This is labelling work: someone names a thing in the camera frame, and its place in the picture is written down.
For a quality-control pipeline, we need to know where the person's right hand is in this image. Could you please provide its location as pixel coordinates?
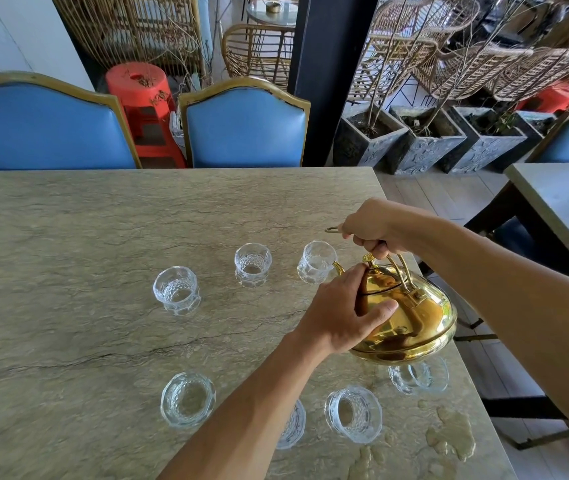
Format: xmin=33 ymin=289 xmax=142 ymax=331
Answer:
xmin=339 ymin=198 xmax=418 ymax=261

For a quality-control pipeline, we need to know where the person's left hand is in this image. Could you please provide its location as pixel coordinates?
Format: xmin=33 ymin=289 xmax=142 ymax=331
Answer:
xmin=291 ymin=263 xmax=399 ymax=357

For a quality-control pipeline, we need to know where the gold metal teapot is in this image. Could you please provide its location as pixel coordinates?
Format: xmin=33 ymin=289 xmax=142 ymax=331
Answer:
xmin=325 ymin=226 xmax=458 ymax=366

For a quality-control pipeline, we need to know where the person's right forearm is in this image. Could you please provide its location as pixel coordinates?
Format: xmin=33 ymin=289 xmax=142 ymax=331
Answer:
xmin=407 ymin=207 xmax=569 ymax=448

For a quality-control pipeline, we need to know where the person's left forearm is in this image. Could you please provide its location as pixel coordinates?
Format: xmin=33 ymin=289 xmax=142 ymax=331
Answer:
xmin=158 ymin=331 xmax=334 ymax=480

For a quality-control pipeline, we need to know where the clear patterned glass cup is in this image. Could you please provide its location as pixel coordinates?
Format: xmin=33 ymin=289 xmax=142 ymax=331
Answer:
xmin=325 ymin=386 xmax=383 ymax=444
xmin=234 ymin=243 xmax=273 ymax=288
xmin=276 ymin=399 xmax=307 ymax=450
xmin=153 ymin=266 xmax=201 ymax=316
xmin=298 ymin=240 xmax=338 ymax=285
xmin=160 ymin=372 xmax=216 ymax=429
xmin=389 ymin=356 xmax=450 ymax=396

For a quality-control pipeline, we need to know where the grey stone planter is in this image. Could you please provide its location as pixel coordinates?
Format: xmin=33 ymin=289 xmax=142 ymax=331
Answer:
xmin=439 ymin=106 xmax=528 ymax=175
xmin=494 ymin=110 xmax=558 ymax=171
xmin=384 ymin=106 xmax=467 ymax=176
xmin=333 ymin=102 xmax=409 ymax=168

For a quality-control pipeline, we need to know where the black pillar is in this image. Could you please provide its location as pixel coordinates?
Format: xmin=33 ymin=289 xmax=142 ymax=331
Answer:
xmin=287 ymin=0 xmax=383 ymax=168

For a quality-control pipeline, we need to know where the red plastic stool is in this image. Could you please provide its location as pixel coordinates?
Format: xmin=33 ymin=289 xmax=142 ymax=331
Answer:
xmin=516 ymin=81 xmax=569 ymax=114

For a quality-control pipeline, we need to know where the small round table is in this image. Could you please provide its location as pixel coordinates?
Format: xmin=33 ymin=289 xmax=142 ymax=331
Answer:
xmin=246 ymin=0 xmax=299 ymax=27

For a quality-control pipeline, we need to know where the stack of red plastic stools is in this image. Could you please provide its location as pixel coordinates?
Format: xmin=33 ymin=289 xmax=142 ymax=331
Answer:
xmin=105 ymin=62 xmax=187 ymax=169

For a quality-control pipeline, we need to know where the tall rattan chair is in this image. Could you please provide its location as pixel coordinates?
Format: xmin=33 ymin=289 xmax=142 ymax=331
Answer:
xmin=50 ymin=0 xmax=206 ymax=79

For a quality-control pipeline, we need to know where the black metal table frame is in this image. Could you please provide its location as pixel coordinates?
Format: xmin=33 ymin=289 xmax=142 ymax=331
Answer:
xmin=417 ymin=181 xmax=569 ymax=451

